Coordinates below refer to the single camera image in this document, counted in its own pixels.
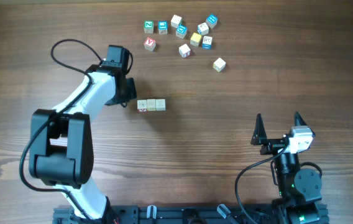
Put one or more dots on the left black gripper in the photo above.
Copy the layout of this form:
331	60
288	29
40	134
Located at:
132	95

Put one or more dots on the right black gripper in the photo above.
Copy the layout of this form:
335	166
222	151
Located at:
260	137

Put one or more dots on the red A side block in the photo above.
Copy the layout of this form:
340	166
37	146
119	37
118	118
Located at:
142	105

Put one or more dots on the plain wooden green block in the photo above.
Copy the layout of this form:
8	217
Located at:
151	105

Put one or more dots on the plain Z wooden block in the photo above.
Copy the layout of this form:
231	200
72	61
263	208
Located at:
160	104

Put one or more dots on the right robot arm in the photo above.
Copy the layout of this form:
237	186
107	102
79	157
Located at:
299	184

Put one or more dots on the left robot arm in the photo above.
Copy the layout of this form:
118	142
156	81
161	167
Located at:
60	149

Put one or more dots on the red V letter block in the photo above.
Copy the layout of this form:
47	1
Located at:
150	44

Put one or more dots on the green N letter block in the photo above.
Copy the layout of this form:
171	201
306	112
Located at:
148	27

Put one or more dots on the red I side block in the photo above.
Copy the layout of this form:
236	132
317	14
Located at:
184	50

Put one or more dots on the blue D letter block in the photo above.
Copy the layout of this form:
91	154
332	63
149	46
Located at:
181	31

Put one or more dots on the plain top wooden block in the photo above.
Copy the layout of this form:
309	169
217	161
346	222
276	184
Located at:
176	21

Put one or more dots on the yellow top block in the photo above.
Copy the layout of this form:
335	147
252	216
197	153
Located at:
195	39

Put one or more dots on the yellow turtle picture block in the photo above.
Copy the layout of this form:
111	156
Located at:
219	64

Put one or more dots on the blue edged picture block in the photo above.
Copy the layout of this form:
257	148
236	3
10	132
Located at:
203	29

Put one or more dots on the blue H letter block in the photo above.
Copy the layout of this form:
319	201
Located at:
207	42

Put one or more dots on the blue top far block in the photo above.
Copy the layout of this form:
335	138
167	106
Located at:
211	21

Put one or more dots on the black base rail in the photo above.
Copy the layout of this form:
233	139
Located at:
261	213

